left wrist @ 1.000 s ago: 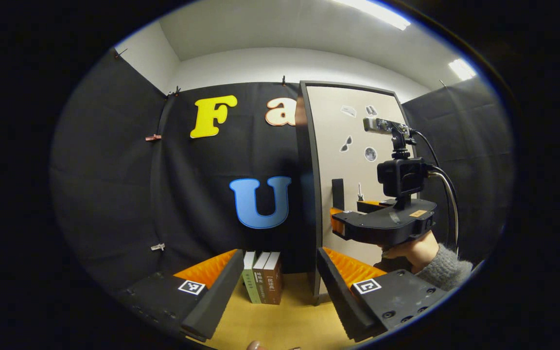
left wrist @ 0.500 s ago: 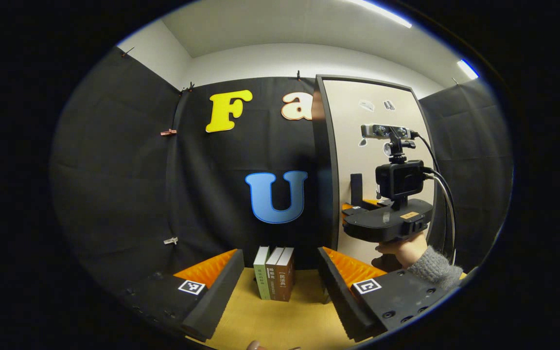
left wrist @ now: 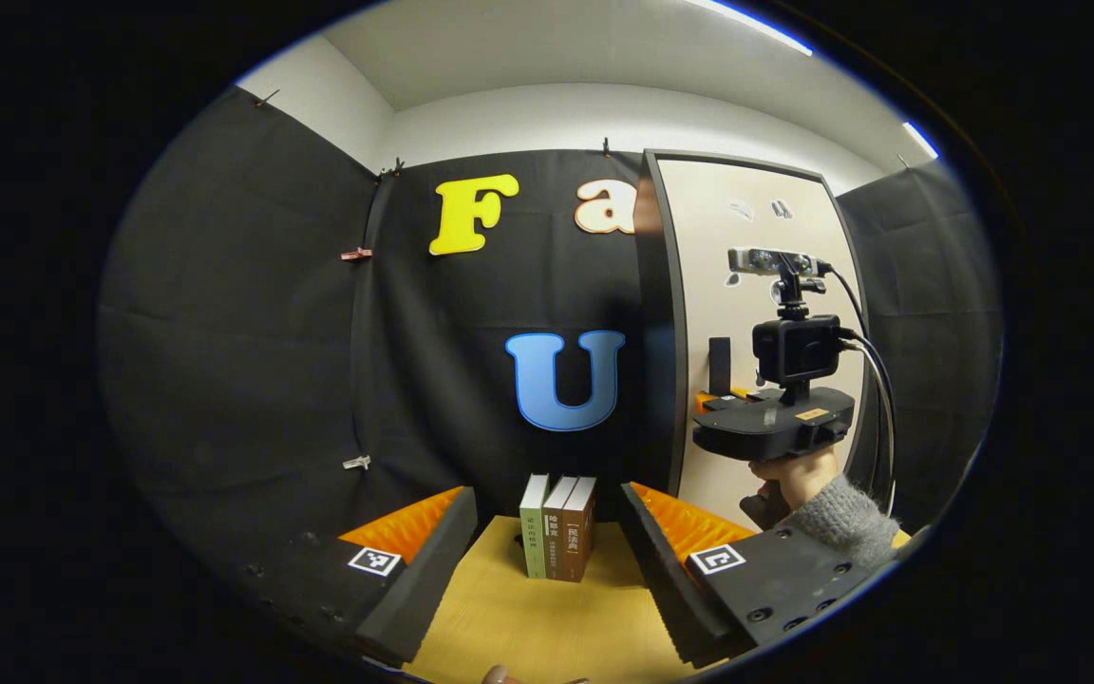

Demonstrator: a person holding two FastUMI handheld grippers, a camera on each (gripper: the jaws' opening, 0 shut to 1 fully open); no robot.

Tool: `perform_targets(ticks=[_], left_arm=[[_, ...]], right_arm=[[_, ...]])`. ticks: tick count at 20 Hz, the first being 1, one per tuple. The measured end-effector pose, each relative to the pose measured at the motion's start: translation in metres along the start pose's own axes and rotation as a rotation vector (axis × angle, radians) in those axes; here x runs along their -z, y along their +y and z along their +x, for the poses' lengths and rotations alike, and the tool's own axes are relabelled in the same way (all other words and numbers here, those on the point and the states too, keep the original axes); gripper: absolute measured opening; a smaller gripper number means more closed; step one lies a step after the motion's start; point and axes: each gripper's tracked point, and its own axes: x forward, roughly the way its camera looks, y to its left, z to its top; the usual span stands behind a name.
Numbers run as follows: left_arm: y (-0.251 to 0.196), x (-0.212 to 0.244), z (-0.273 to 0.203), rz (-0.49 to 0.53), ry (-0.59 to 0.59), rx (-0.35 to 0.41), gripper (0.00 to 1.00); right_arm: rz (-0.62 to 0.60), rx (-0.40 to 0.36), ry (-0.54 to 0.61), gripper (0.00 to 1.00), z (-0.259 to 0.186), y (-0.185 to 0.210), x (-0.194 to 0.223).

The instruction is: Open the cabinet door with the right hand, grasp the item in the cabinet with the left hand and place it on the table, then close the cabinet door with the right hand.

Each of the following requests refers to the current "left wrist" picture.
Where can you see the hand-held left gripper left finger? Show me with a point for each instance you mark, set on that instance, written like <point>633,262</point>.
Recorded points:
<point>428,570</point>

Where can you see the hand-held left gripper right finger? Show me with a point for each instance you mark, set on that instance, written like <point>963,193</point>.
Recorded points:
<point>666,579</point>

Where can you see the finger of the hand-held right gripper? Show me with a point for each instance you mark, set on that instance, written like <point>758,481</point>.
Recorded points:
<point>723,403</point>

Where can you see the beige cabinet door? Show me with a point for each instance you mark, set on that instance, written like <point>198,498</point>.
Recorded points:
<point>699,237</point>

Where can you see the brown book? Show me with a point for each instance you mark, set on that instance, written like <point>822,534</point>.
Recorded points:
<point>580,537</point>

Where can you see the green book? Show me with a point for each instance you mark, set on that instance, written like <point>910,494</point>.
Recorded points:
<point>533,532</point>

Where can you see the white book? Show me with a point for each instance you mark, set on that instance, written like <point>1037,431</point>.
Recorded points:
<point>555,541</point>

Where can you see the white clip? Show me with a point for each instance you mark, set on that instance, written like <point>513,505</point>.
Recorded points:
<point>356,463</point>

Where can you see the black backdrop cloth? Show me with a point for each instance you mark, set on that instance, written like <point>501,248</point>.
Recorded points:
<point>253,332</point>

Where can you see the small ceiling light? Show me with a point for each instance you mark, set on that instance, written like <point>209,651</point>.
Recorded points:
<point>920,140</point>

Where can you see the pink clip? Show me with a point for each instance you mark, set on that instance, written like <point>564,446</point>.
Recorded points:
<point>355,254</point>

